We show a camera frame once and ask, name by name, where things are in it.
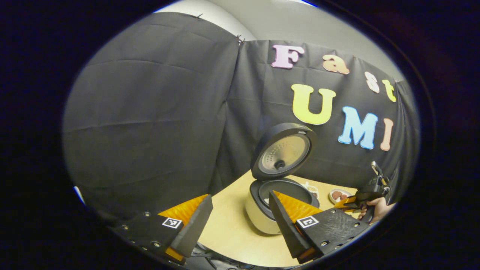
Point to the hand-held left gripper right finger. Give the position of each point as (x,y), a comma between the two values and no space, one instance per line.
(287,228)

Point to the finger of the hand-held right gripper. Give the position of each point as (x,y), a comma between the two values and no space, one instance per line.
(365,195)
(343,204)

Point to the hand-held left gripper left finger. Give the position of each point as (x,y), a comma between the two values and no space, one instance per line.
(195,228)

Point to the black and white rice cooker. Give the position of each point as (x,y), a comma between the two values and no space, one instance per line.
(262,219)

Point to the round white plate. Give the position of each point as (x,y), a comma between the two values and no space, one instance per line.
(337,201)

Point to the divided white bean dish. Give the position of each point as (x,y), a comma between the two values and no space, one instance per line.
(311,189)

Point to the black backdrop cloth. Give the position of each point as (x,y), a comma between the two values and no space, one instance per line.
(150,112)

